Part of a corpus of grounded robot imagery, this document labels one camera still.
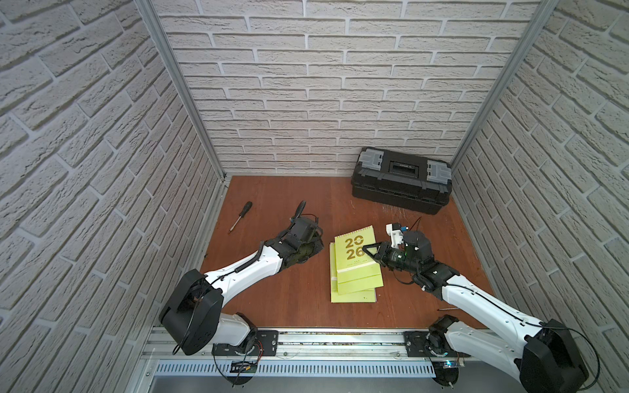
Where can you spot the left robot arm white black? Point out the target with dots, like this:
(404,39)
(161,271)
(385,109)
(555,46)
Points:
(193,315)

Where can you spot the perforated metal grille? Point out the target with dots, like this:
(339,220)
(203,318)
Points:
(299,368)

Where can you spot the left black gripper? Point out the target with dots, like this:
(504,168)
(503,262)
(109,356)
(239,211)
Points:
(299,228)

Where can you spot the black grey toolbox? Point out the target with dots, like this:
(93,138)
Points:
(406,181)

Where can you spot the green calendar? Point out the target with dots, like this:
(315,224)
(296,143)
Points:
(356,271)
(364,296)

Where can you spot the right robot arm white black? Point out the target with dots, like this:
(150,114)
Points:
(542,356)

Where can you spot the aluminium rail frame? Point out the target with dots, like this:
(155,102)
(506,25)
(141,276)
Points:
(342,344)

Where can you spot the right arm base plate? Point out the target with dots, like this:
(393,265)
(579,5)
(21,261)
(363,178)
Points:
(417,343)

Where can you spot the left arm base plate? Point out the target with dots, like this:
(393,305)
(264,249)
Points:
(264,343)

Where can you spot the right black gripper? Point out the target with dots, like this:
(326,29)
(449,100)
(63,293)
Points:
(382,249)

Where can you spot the black screwdriver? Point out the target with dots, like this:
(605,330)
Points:
(246,208)

